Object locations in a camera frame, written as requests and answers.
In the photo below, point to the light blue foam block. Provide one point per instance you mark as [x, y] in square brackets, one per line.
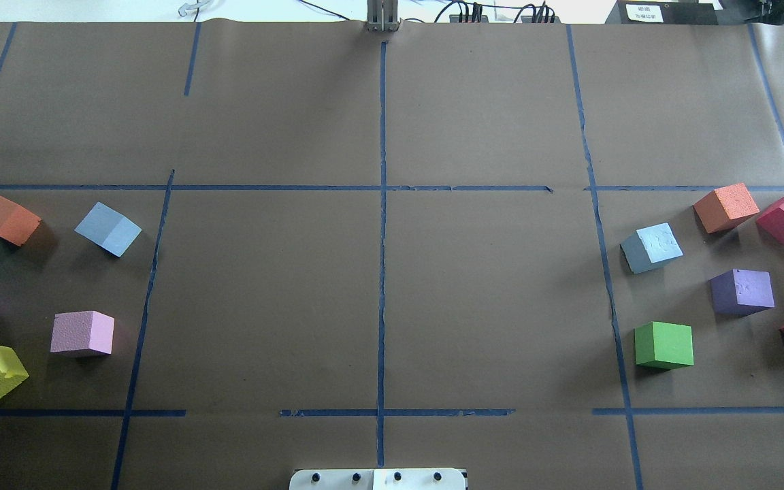
[651, 248]
[108, 229]

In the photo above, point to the black power strip left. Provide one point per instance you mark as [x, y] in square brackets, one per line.
[465, 13]

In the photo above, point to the black power strip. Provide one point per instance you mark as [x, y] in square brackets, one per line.
[536, 14]
[465, 13]

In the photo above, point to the black power strip right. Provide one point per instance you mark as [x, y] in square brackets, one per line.
[536, 14]

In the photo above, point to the green foam block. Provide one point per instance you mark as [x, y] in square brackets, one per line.
[665, 346]

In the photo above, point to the black box with label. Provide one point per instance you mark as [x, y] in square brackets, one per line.
[664, 13]

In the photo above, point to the pink foam block left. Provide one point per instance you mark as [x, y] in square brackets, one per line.
[82, 334]

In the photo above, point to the orange foam block right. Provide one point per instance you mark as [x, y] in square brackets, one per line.
[725, 208]

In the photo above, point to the orange foam block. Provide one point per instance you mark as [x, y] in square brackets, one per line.
[16, 223]
[725, 208]

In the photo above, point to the purple foam block right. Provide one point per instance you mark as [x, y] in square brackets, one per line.
[741, 292]

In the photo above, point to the orange foam block left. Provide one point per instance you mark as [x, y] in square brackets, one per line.
[16, 223]

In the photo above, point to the aluminium frame post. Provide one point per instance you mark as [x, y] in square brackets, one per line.
[382, 16]

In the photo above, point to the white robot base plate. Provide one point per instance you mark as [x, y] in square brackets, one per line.
[380, 478]

